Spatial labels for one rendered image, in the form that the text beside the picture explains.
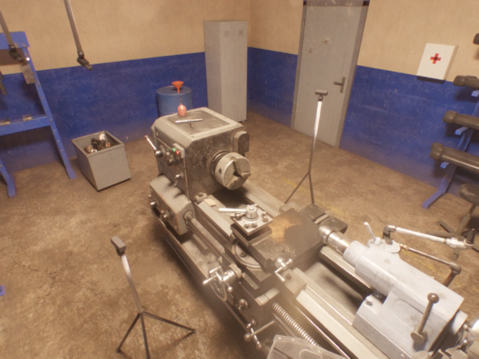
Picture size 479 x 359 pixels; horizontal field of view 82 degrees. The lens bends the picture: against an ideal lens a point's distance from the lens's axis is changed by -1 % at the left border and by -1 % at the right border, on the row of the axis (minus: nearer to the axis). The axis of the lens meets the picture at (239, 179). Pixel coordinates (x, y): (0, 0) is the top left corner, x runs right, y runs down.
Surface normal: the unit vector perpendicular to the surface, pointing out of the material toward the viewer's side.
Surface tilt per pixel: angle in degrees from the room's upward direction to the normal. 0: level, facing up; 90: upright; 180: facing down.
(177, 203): 32
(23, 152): 90
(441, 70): 90
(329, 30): 90
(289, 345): 42
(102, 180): 90
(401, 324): 66
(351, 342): 36
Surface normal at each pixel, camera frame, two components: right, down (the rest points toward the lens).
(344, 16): -0.79, 0.33
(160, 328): 0.00, -0.84
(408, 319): -0.74, 0.02
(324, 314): -0.47, -0.49
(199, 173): 0.61, 0.43
